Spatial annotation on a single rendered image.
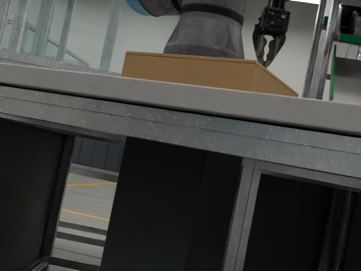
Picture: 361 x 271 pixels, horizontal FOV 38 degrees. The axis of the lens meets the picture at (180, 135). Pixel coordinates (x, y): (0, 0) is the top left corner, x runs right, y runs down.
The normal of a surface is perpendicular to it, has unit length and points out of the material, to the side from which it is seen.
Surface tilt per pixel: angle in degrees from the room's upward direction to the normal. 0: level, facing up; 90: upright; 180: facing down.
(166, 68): 90
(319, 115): 90
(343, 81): 45
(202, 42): 72
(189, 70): 90
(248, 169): 90
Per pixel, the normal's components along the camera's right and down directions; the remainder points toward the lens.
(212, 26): 0.08, -0.35
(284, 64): -0.15, -0.07
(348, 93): 0.03, -0.75
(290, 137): -0.47, -0.14
